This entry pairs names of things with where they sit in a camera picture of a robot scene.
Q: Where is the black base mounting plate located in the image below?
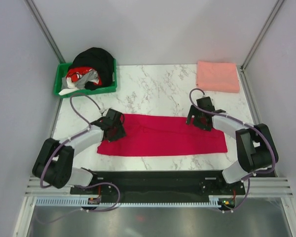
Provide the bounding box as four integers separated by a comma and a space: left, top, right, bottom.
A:
70, 170, 245, 202

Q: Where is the left aluminium frame post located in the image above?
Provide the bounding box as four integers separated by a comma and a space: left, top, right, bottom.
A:
24, 0, 65, 63

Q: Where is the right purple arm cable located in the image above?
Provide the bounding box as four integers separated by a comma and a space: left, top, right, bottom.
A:
189, 88, 277, 178

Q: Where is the magenta t shirt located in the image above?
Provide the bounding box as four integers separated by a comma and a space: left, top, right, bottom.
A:
97, 114, 227, 157

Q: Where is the white garment in bin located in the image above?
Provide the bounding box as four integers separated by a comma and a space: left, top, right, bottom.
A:
58, 77, 78, 96

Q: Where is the black garment in bin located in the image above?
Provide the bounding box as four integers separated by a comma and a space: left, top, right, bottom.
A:
68, 47, 114, 90

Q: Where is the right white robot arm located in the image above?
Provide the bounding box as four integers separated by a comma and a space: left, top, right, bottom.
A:
186, 96, 279, 195

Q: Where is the folded salmon pink t shirt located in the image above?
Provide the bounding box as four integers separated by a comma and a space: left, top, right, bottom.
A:
196, 61, 240, 93

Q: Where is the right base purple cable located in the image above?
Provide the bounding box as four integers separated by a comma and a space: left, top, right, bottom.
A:
219, 177, 251, 214

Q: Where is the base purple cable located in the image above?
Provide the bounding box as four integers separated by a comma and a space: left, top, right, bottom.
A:
35, 182, 121, 225
219, 177, 251, 214

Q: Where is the green plastic bin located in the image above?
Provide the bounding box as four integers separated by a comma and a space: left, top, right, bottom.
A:
53, 59, 118, 98

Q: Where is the light blue cable duct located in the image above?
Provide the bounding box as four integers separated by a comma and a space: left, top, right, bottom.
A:
35, 197, 221, 208

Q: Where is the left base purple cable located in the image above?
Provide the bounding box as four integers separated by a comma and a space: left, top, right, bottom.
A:
35, 182, 121, 225

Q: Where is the red garment in bin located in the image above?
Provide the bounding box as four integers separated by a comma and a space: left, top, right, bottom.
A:
66, 67, 102, 85

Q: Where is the grey garment in bin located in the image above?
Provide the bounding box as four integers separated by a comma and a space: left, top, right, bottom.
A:
74, 70, 100, 90

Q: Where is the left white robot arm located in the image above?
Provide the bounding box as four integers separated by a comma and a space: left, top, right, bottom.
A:
32, 109, 126, 194

